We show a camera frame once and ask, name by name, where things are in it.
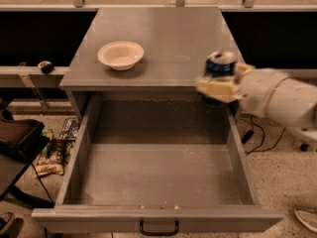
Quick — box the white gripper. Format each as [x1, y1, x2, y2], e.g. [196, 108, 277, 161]
[196, 62, 288, 117]

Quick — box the blue pepsi can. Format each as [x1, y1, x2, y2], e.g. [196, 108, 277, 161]
[202, 50, 237, 107]

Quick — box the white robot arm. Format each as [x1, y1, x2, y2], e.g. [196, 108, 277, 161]
[196, 63, 317, 146]

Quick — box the grey open top drawer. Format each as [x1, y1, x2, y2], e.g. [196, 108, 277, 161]
[32, 95, 283, 233]

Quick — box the black chair caster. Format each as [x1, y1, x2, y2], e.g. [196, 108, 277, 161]
[300, 143, 309, 152]

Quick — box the grey cabinet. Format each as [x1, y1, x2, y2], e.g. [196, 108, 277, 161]
[60, 7, 244, 117]

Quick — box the white paper bowl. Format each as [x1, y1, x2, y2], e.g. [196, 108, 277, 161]
[97, 41, 145, 71]

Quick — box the white shoe on floor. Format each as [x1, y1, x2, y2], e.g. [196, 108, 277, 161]
[294, 209, 317, 233]

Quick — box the black tape measure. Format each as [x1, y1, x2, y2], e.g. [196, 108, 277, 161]
[38, 60, 54, 74]

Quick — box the snack bag on floor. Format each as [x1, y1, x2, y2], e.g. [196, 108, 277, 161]
[36, 118, 80, 177]

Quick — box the dark chair on left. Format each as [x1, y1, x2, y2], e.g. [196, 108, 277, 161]
[0, 109, 54, 208]

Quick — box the dark shoe bottom left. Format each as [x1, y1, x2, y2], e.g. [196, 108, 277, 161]
[0, 212, 24, 238]

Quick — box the black cable with adapter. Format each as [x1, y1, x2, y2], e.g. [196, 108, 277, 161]
[238, 115, 286, 156]

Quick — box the black drawer handle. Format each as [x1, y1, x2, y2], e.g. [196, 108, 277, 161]
[139, 220, 179, 237]

